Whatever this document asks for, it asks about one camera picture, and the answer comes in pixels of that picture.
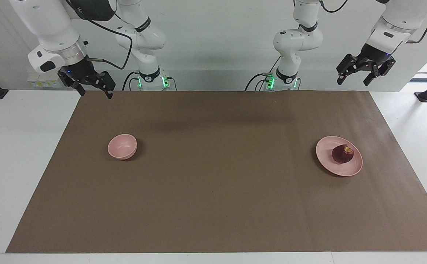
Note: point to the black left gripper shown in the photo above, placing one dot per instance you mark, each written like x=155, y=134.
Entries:
x=371, y=58

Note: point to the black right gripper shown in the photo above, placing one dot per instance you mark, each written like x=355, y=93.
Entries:
x=85, y=73

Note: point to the dark red apple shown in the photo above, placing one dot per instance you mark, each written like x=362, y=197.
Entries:
x=342, y=154

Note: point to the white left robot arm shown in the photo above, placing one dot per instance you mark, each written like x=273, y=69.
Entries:
x=294, y=40

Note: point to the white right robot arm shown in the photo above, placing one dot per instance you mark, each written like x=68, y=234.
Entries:
x=52, y=25

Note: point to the pink bowl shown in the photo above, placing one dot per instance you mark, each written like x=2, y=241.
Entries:
x=122, y=146

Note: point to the pink plate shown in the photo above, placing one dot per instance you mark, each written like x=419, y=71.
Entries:
x=327, y=154

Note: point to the white power strip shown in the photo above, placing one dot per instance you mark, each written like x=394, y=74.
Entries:
x=37, y=82

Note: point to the brown table mat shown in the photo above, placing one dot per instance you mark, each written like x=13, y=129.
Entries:
x=213, y=183

